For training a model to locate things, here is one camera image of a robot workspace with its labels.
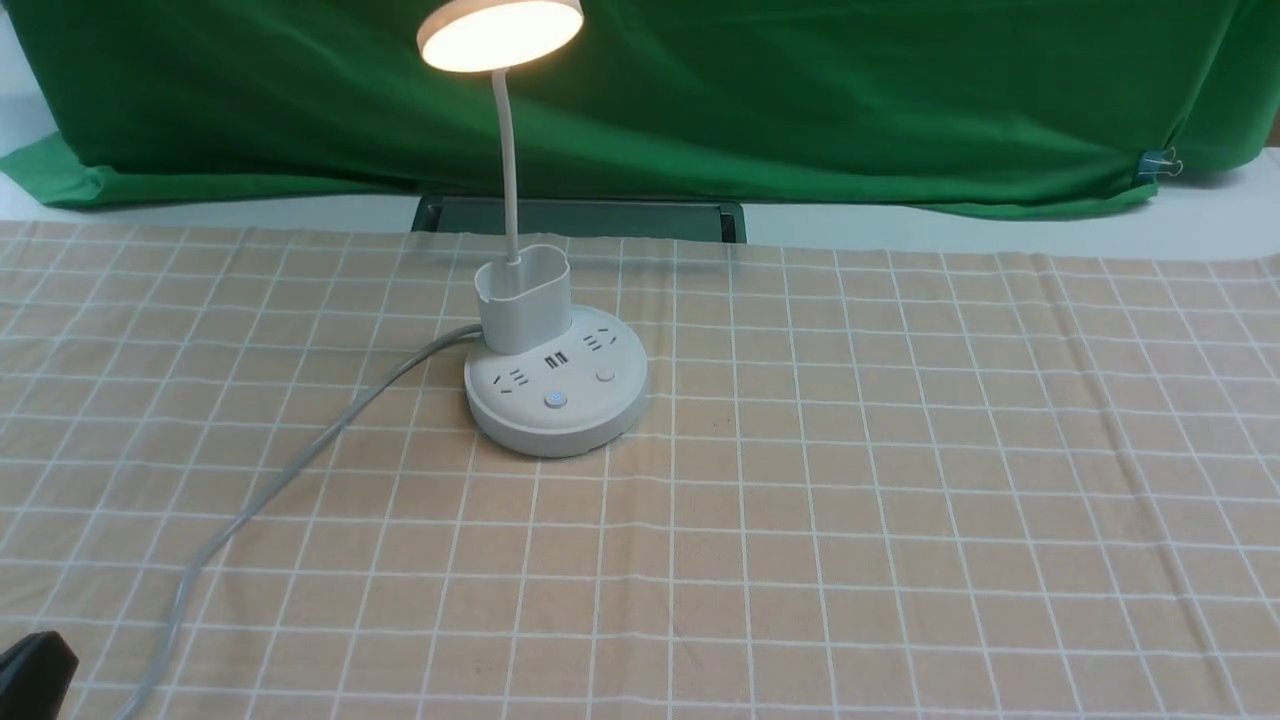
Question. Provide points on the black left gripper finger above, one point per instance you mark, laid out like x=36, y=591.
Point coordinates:
x=36, y=673

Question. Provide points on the white desk lamp socket base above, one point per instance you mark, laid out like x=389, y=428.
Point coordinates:
x=547, y=378

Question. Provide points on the dark grey tray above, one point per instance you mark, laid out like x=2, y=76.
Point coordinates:
x=707, y=222

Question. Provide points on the beige checkered tablecloth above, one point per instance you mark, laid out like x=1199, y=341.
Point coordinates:
x=868, y=484

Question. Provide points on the green backdrop cloth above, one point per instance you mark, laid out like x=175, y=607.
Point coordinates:
x=1007, y=109

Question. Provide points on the blue binder clip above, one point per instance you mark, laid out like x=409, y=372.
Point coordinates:
x=1155, y=164

